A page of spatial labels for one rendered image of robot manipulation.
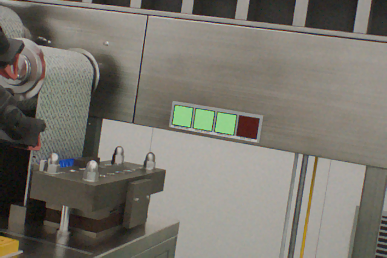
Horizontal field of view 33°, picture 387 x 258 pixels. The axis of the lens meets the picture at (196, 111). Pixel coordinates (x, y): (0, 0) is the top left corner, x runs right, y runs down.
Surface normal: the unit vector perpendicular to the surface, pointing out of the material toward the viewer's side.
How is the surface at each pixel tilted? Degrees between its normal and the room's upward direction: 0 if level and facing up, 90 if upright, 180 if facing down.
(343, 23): 90
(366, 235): 90
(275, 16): 90
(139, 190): 90
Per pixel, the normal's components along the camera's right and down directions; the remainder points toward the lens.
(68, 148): 0.93, 0.16
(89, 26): -0.34, 0.00
